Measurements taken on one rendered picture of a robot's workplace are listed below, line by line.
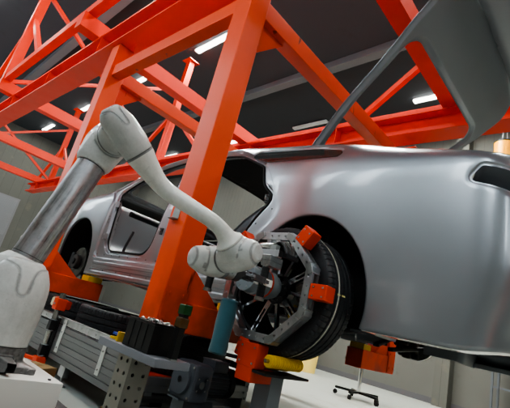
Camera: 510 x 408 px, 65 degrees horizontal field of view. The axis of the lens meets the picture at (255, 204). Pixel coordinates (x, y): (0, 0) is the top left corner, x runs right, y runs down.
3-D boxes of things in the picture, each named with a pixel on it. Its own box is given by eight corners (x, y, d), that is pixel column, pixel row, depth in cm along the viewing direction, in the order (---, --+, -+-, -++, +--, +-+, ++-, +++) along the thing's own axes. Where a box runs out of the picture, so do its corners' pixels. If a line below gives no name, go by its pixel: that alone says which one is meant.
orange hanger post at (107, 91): (43, 289, 343) (134, 53, 413) (19, 284, 330) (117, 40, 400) (35, 286, 355) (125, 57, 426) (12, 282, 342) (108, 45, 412)
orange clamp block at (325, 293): (316, 301, 185) (333, 304, 179) (307, 298, 180) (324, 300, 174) (319, 286, 187) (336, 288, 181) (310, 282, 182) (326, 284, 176)
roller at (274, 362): (305, 374, 198) (308, 362, 199) (268, 368, 178) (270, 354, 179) (295, 371, 202) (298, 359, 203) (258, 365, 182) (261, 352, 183)
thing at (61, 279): (98, 302, 378) (110, 265, 388) (42, 289, 343) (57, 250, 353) (90, 299, 390) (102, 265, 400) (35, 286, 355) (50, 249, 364)
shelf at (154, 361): (189, 371, 155) (190, 363, 156) (153, 367, 144) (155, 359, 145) (130, 347, 185) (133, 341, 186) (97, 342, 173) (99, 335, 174)
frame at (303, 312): (305, 354, 178) (327, 237, 193) (296, 353, 173) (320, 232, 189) (222, 331, 215) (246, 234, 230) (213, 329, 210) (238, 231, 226)
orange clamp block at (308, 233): (311, 251, 198) (322, 237, 197) (301, 246, 193) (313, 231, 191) (303, 243, 203) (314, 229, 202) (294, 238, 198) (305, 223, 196)
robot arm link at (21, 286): (-39, 340, 93) (2, 249, 100) (-45, 329, 107) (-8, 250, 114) (34, 351, 103) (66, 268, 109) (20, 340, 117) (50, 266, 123)
